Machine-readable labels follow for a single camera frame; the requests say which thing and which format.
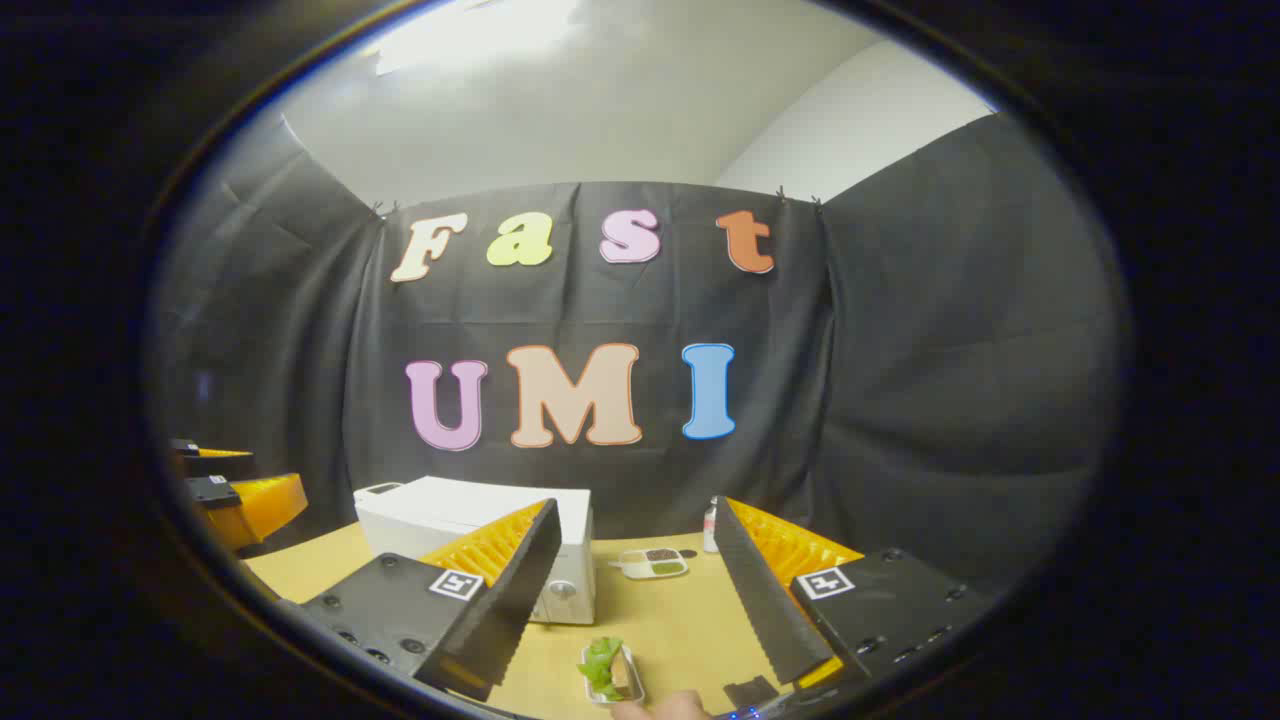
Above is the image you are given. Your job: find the white divided grain dish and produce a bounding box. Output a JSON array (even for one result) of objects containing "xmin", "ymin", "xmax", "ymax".
[{"xmin": 610, "ymin": 547, "xmax": 691, "ymax": 581}]

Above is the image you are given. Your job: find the black backdrop cloth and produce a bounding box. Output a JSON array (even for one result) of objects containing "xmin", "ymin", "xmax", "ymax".
[{"xmin": 150, "ymin": 112, "xmax": 1131, "ymax": 601}]

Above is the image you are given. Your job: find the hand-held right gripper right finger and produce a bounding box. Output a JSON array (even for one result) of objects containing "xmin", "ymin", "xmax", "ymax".
[{"xmin": 712, "ymin": 495, "xmax": 994, "ymax": 691}]

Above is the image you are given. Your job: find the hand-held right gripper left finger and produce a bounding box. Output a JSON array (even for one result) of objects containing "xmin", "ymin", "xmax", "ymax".
[{"xmin": 300, "ymin": 498, "xmax": 563, "ymax": 703}]

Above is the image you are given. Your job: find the white microwave oven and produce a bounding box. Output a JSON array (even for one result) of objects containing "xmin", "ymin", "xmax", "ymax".
[{"xmin": 354, "ymin": 476, "xmax": 598, "ymax": 627}]

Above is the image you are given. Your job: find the lettuce sandwich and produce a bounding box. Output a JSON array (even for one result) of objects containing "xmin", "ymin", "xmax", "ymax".
[{"xmin": 580, "ymin": 637, "xmax": 641, "ymax": 701}]

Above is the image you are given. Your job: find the black table edge bracket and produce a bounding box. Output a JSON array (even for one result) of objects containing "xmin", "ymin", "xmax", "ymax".
[{"xmin": 722, "ymin": 676, "xmax": 781, "ymax": 711}]

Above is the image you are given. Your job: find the small white tray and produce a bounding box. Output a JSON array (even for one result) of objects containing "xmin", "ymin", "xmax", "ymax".
[{"xmin": 580, "ymin": 645, "xmax": 647, "ymax": 707}]

